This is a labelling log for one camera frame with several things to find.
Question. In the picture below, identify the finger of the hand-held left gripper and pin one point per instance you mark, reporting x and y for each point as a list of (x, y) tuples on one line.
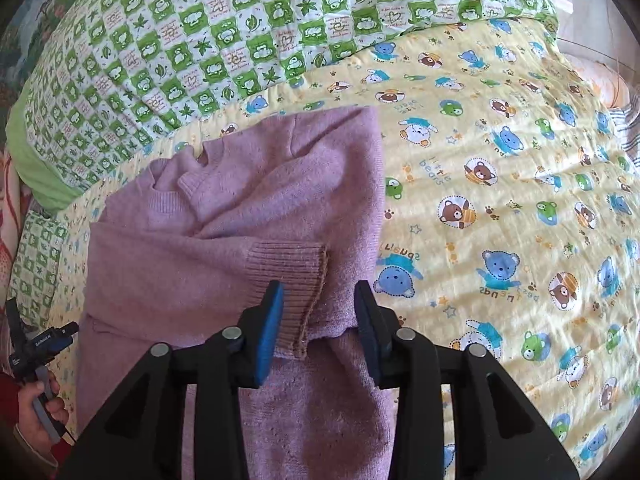
[(67, 334), (14, 322)]

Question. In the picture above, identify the yellow bear print bedsheet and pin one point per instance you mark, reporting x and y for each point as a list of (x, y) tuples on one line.
[(500, 210)]

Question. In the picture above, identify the purple knit sweater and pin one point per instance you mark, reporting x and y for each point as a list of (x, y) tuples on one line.
[(225, 200)]

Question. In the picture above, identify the peach pillow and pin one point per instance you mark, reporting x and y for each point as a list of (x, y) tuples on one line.
[(595, 75)]

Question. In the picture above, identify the green checkered quilt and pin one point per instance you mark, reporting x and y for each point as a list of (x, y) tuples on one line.
[(250, 20)]

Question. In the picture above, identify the grey striped cloth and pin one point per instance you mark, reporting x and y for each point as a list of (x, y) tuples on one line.
[(625, 127)]

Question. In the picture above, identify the green checkered pillow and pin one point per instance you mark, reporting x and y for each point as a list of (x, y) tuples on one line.
[(37, 260)]

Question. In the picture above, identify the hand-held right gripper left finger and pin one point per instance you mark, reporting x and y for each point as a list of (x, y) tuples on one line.
[(270, 332)]

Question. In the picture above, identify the person's left hand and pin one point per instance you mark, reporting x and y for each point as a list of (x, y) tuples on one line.
[(37, 420)]

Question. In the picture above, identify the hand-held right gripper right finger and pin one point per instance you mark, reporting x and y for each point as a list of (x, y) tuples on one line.
[(369, 332)]

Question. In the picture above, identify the red and pink patterned blanket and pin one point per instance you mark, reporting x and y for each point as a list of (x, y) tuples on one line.
[(10, 195)]

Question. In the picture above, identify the person's left forearm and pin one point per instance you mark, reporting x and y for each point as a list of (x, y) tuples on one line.
[(15, 415)]

